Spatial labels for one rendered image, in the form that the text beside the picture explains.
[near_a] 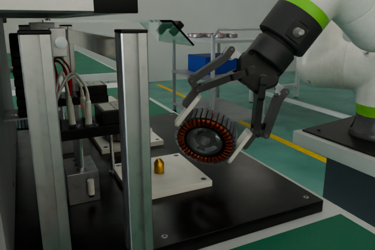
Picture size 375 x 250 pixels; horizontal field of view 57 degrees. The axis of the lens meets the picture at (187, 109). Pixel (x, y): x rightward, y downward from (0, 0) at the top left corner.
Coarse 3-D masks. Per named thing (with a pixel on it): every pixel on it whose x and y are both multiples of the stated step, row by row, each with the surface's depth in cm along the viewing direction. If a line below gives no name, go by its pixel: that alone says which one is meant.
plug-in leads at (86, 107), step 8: (72, 72) 53; (64, 80) 53; (80, 80) 53; (56, 88) 53; (80, 88) 58; (80, 96) 58; (88, 96) 54; (72, 104) 54; (88, 104) 54; (72, 112) 55; (88, 112) 55; (72, 120) 55; (88, 120) 55
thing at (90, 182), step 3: (87, 180) 56; (90, 180) 56; (93, 180) 56; (87, 183) 56; (90, 183) 56; (93, 183) 56; (90, 186) 56; (93, 186) 56; (90, 189) 56; (93, 189) 56; (90, 192) 56; (93, 192) 56; (90, 195) 56; (93, 195) 56
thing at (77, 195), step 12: (84, 156) 63; (72, 168) 58; (84, 168) 57; (96, 168) 58; (72, 180) 55; (84, 180) 56; (96, 180) 57; (72, 192) 56; (84, 192) 57; (96, 192) 58; (72, 204) 56
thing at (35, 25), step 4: (32, 24) 66; (36, 24) 66; (40, 24) 66; (44, 24) 67; (48, 24) 67; (52, 24) 67; (32, 28) 66; (36, 28) 66; (40, 28) 67; (44, 28) 67; (48, 28) 67
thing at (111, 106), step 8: (96, 104) 60; (104, 104) 60; (112, 104) 60; (96, 112) 60; (104, 112) 56; (112, 112) 56; (64, 120) 59; (80, 120) 59; (96, 120) 59; (104, 120) 56; (112, 120) 57; (64, 128) 54; (72, 128) 54; (80, 128) 54; (88, 128) 55; (96, 128) 55; (104, 128) 56; (112, 128) 57; (64, 136) 53; (72, 136) 54; (80, 136) 55; (88, 136) 55; (96, 136) 56; (80, 144) 56; (80, 152) 56; (80, 160) 56; (80, 168) 57
